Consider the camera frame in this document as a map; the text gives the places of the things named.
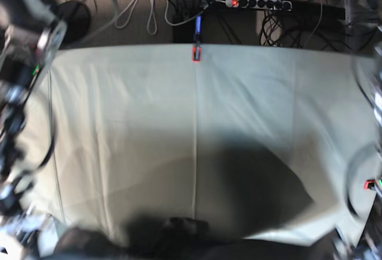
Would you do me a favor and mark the grey t-shirt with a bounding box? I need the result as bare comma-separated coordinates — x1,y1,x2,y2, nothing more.
51,218,334,259

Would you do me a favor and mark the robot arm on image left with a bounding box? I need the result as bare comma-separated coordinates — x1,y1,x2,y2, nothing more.
1,0,67,259

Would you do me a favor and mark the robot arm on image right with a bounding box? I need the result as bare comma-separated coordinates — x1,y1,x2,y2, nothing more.
332,41,381,259

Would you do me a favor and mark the red clamp top centre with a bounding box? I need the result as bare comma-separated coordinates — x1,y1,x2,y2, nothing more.
192,16,202,62

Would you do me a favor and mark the green table cloth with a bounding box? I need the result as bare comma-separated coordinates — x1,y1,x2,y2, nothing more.
20,45,379,245

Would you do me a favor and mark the black power strip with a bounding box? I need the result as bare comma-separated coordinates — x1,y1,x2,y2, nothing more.
224,0,292,12

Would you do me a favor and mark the red clamp right edge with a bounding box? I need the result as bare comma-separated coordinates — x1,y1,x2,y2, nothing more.
363,179,380,191

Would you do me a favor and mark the white looped cable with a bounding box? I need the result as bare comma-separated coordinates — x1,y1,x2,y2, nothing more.
89,0,159,36

